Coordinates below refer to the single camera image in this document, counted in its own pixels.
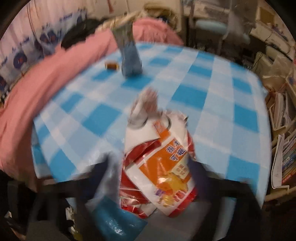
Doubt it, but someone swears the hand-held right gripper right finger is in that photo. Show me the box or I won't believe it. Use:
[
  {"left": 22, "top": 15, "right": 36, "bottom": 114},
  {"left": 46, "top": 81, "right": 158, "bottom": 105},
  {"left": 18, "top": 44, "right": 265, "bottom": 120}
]
[{"left": 190, "top": 160, "right": 262, "bottom": 241}]

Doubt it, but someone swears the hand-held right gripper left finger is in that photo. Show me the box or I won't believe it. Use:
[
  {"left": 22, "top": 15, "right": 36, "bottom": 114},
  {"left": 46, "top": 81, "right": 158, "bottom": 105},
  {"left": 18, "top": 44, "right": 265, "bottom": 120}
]
[{"left": 30, "top": 160, "right": 112, "bottom": 241}]

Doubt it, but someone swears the white plastic bag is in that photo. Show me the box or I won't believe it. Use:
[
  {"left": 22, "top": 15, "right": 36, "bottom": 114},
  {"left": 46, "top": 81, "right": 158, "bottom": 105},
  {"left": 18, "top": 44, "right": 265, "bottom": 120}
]
[{"left": 85, "top": 158, "right": 123, "bottom": 209}]

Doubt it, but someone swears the red and orange snack bag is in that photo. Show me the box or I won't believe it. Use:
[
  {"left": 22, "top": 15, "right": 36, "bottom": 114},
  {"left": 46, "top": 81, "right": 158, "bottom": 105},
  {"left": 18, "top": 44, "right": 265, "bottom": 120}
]
[{"left": 119, "top": 113, "right": 198, "bottom": 219}]

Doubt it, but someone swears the clear plastic bag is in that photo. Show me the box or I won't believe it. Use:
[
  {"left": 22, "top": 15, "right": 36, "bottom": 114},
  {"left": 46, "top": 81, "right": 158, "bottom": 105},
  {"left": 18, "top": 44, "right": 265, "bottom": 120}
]
[{"left": 128, "top": 88, "right": 167, "bottom": 130}]

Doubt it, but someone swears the blue checked tablecloth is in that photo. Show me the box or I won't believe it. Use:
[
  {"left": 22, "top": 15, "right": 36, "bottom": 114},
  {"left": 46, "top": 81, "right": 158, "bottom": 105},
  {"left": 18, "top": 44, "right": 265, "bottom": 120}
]
[{"left": 31, "top": 42, "right": 272, "bottom": 241}]

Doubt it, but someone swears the row of books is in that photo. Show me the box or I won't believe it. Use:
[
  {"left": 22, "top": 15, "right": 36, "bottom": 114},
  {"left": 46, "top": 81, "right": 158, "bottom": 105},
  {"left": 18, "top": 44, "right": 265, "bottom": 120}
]
[{"left": 265, "top": 88, "right": 296, "bottom": 191}]

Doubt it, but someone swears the pink blanket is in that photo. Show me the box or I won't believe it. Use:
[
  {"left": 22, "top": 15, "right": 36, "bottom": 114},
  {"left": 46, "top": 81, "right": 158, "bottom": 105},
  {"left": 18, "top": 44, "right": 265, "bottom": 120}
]
[{"left": 0, "top": 19, "right": 185, "bottom": 193}]

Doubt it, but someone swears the light blue chair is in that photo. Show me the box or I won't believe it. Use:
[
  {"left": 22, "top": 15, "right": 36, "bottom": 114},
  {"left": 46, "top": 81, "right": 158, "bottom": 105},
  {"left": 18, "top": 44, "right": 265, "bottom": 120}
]
[{"left": 189, "top": 18, "right": 250, "bottom": 47}]

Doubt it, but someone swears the dark cloth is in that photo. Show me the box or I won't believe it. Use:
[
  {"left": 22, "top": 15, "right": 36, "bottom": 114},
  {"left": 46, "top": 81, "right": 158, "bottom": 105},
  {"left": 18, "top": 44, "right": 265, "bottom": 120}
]
[{"left": 61, "top": 19, "right": 105, "bottom": 49}]

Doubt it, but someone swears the white shelf cart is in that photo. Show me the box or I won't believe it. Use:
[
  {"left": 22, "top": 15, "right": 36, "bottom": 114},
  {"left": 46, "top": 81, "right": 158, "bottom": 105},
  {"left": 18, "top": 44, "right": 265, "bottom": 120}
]
[{"left": 249, "top": 4, "right": 296, "bottom": 70}]

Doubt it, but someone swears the printed wall sheet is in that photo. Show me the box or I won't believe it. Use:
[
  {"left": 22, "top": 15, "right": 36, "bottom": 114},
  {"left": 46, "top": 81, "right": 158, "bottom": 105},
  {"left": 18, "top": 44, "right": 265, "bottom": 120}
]
[{"left": 0, "top": 6, "right": 93, "bottom": 87}]

